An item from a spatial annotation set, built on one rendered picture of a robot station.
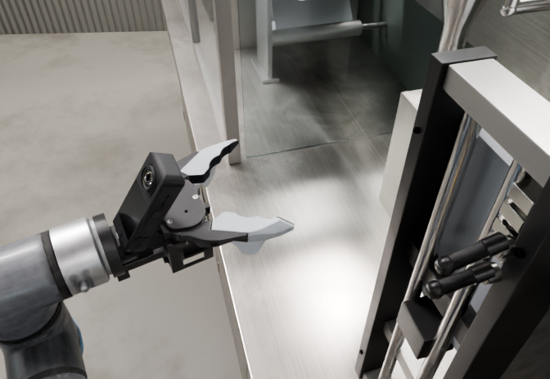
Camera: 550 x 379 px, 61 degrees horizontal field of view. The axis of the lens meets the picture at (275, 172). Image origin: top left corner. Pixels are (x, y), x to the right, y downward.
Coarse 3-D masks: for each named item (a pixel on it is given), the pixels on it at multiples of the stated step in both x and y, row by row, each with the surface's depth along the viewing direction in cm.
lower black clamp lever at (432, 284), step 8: (480, 264) 34; (488, 264) 33; (464, 272) 34; (472, 272) 33; (480, 272) 33; (488, 272) 33; (440, 280) 34; (448, 280) 33; (456, 280) 33; (464, 280) 33; (472, 280) 33; (480, 280) 33; (432, 288) 33; (440, 288) 33; (448, 288) 33; (456, 288) 33; (432, 296) 33; (440, 296) 33
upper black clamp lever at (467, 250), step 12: (480, 240) 32; (492, 240) 31; (504, 240) 31; (456, 252) 32; (468, 252) 31; (480, 252) 31; (492, 252) 31; (444, 264) 31; (456, 264) 31; (468, 264) 32
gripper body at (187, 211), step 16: (192, 192) 53; (176, 208) 52; (192, 208) 52; (208, 208) 52; (96, 224) 49; (160, 224) 50; (176, 224) 50; (192, 224) 50; (112, 240) 48; (160, 240) 53; (176, 240) 51; (112, 256) 48; (128, 256) 53; (144, 256) 53; (160, 256) 55; (176, 256) 53; (208, 256) 56; (112, 272) 49; (176, 272) 55
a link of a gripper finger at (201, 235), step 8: (200, 224) 51; (208, 224) 51; (184, 232) 50; (192, 232) 50; (200, 232) 50; (208, 232) 50; (216, 232) 50; (224, 232) 50; (232, 232) 50; (240, 232) 50; (184, 240) 50; (192, 240) 50; (200, 240) 50; (208, 240) 50; (216, 240) 50; (224, 240) 50; (232, 240) 50; (240, 240) 51
